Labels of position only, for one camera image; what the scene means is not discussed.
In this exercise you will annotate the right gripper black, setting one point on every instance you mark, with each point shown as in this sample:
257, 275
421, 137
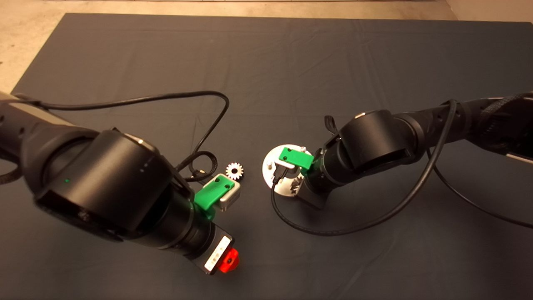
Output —
313, 196

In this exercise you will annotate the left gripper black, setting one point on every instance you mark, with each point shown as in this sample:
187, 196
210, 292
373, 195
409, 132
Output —
209, 250

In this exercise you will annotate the dark steel planetary gear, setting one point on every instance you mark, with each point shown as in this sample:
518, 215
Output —
296, 188

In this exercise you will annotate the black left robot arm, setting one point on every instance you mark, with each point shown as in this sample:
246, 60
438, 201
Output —
112, 183

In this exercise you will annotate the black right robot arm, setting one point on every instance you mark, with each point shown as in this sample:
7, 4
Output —
374, 141

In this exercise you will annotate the round metal carrier plate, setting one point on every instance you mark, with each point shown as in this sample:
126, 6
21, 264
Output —
270, 177

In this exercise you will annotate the bright steel planetary gear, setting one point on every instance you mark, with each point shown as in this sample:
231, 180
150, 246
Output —
234, 171

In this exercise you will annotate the dark grey table cloth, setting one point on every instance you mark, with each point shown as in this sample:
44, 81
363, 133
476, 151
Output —
291, 62

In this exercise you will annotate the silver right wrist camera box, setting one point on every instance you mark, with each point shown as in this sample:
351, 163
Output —
291, 173

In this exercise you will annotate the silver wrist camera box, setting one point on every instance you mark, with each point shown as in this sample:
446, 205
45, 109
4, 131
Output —
232, 198
291, 173

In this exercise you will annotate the green right camera mount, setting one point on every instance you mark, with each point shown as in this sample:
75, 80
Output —
295, 156

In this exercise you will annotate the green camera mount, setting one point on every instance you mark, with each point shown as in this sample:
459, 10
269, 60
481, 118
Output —
295, 156
211, 192

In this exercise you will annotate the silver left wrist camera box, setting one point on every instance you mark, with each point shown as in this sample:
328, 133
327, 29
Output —
232, 198

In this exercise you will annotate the green left camera mount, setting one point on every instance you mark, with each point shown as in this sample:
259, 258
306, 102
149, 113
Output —
211, 192

